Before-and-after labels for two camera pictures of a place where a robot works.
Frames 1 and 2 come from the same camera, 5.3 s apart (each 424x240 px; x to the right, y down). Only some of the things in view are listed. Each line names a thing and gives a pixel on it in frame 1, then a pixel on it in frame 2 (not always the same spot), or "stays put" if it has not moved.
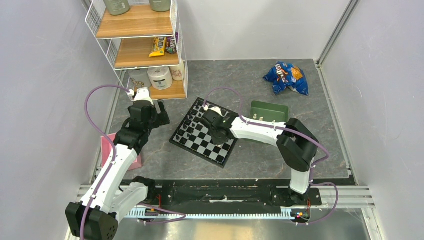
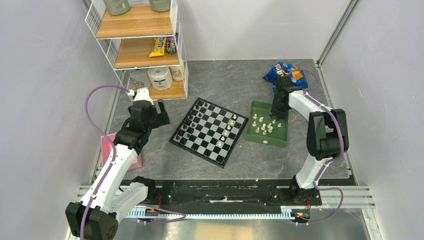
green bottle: (116, 7) stays put
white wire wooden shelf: (146, 46) stays put
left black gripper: (161, 119) stays put
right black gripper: (218, 141) -> (274, 111)
